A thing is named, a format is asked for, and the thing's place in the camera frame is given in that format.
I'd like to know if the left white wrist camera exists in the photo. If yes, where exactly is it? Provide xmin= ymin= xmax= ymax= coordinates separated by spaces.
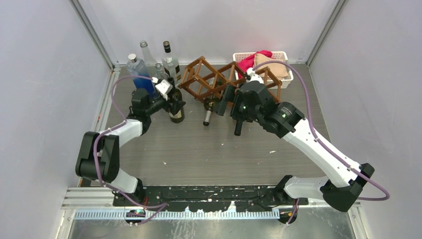
xmin=152 ymin=77 xmax=174 ymax=101

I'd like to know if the square clear liquor bottle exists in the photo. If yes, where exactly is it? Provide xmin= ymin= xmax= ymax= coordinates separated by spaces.
xmin=162 ymin=41 xmax=181 ymax=86

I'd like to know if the white plastic basket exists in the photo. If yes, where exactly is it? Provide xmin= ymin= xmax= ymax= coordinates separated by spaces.
xmin=232 ymin=51 xmax=294 ymax=89

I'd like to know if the aluminium frame rail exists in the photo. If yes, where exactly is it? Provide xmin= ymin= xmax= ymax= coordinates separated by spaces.
xmin=61 ymin=186 xmax=361 ymax=221

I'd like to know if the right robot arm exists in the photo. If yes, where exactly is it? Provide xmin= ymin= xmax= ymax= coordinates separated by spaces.
xmin=216 ymin=81 xmax=375 ymax=212

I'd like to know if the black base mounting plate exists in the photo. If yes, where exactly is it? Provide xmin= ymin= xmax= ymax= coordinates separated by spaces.
xmin=129 ymin=185 xmax=295 ymax=213

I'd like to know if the green bottle silver cap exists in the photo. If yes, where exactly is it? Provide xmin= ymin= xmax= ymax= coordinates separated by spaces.
xmin=203 ymin=95 xmax=219 ymax=126

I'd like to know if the slim clear glass bottle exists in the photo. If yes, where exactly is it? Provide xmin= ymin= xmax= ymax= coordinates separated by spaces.
xmin=155 ymin=63 xmax=167 ymax=79

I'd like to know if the green labelled bottle black cap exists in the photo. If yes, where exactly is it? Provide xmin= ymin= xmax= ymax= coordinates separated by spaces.
xmin=168 ymin=77 xmax=185 ymax=123

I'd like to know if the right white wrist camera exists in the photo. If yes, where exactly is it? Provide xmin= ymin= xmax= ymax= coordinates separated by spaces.
xmin=245 ymin=68 xmax=264 ymax=84

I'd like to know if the beige cloth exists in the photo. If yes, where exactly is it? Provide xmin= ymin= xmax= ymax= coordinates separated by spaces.
xmin=253 ymin=53 xmax=289 ymax=80

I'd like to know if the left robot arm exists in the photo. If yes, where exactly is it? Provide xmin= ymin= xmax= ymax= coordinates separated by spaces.
xmin=75 ymin=88 xmax=186 ymax=206

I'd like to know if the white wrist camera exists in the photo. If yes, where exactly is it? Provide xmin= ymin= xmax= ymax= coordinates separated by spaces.
xmin=152 ymin=77 xmax=174 ymax=101
xmin=245 ymin=68 xmax=264 ymax=84

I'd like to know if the pink cloth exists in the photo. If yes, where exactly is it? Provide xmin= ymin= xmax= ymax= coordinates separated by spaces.
xmin=237 ymin=50 xmax=273 ymax=72

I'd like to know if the round clear bottle pink label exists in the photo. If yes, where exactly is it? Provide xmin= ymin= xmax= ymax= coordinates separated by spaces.
xmin=140 ymin=41 xmax=157 ymax=77

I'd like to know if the blue Dash Blue bottle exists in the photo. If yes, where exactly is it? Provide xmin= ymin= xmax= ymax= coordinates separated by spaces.
xmin=126 ymin=53 xmax=157 ymax=98

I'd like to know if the brown wooden wine rack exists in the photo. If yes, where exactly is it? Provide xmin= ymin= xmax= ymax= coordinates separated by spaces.
xmin=178 ymin=56 xmax=283 ymax=104

